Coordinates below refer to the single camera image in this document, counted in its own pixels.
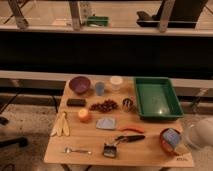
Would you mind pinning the green plastic tray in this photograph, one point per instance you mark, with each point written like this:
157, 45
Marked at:
156, 99

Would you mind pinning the red bowl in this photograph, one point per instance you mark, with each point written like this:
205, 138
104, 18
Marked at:
167, 148

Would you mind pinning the black object on shelf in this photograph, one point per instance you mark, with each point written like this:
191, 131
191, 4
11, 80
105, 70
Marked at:
185, 14

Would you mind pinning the blue sponge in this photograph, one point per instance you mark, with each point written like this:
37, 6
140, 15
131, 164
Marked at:
172, 137

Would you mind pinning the green box on shelf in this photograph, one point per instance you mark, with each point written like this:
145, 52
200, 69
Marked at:
97, 20

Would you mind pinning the orange handled spatula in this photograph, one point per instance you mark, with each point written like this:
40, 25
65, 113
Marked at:
110, 124

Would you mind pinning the purple bowl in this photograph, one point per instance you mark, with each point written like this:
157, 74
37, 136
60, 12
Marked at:
80, 84

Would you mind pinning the metal spoon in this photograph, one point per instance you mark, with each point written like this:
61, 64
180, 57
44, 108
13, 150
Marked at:
69, 150

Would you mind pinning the white lidded container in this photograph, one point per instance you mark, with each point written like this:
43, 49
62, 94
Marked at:
116, 82

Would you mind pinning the yellow bananas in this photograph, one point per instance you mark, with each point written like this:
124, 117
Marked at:
61, 126

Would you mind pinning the black rectangular block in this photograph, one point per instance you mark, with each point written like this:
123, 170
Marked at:
76, 102

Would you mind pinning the orange fruit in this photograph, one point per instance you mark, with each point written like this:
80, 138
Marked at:
84, 115

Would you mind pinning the metal cup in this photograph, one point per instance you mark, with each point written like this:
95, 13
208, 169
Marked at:
127, 104

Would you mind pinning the blue cup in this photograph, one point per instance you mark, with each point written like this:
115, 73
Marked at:
99, 88

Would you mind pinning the bunch of dark grapes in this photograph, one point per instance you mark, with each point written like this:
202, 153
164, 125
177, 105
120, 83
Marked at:
106, 106

